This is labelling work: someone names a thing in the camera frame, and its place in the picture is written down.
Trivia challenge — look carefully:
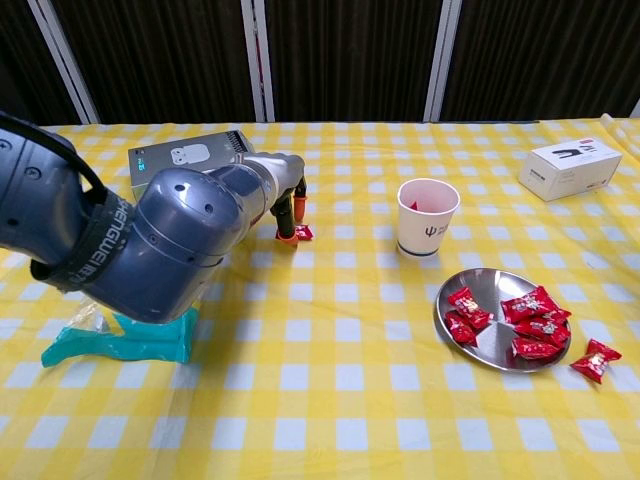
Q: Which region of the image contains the silver metal plate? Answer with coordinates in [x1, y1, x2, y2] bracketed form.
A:
[433, 268, 573, 374]

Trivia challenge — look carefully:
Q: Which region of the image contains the white stapler box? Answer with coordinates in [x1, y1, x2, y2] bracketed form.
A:
[517, 144, 624, 203]

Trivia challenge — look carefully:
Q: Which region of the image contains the teal clear snack bag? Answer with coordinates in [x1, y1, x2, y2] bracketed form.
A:
[40, 294, 201, 369]

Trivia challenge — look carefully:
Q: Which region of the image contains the white paper cup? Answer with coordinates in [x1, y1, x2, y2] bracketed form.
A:
[396, 178, 461, 260]

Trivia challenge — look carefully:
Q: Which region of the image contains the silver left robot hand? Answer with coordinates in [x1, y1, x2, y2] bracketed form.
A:
[243, 152, 310, 246]

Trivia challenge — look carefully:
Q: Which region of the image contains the silver earbuds box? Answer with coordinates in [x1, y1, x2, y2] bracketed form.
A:
[127, 129, 259, 199]

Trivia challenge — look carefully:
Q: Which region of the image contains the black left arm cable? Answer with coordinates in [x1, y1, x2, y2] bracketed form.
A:
[0, 110, 111, 201]

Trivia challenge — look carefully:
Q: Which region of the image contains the black ribbed partition panel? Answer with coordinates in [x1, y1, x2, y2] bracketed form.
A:
[49, 0, 259, 125]
[0, 0, 84, 126]
[439, 0, 640, 123]
[264, 0, 444, 123]

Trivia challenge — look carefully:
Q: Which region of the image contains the black left arm strap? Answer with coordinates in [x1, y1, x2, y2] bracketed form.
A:
[29, 192, 136, 294]

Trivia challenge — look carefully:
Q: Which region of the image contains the yellow white checkered tablecloth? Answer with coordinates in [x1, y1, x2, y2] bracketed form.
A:
[0, 117, 640, 480]

